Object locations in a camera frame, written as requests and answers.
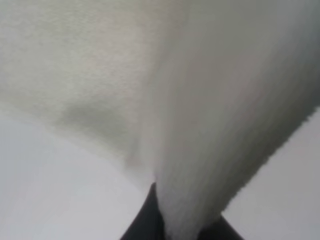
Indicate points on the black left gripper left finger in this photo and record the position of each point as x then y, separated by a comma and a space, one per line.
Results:
148, 224

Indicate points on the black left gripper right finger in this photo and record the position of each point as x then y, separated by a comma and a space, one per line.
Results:
220, 230

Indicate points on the white terry towel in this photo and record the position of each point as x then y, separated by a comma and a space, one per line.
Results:
198, 94

